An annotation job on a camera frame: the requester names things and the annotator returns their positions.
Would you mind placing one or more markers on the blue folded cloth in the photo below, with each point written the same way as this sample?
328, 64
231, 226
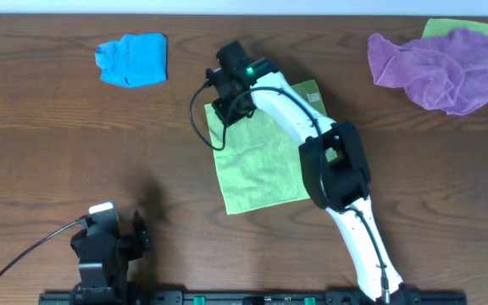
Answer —
133, 61

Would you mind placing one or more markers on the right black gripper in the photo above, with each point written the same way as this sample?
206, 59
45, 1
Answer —
223, 104

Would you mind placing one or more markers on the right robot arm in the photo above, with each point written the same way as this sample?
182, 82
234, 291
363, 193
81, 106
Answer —
335, 171

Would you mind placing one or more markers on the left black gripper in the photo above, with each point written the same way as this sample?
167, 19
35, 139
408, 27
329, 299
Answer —
135, 242

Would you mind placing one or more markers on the purple crumpled cloth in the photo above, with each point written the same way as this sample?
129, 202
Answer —
448, 73

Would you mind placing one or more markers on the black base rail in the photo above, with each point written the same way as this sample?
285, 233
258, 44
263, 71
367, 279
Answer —
340, 297

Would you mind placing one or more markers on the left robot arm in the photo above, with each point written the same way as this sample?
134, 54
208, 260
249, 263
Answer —
104, 255

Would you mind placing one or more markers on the green microfiber cloth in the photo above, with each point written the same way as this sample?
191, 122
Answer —
260, 165

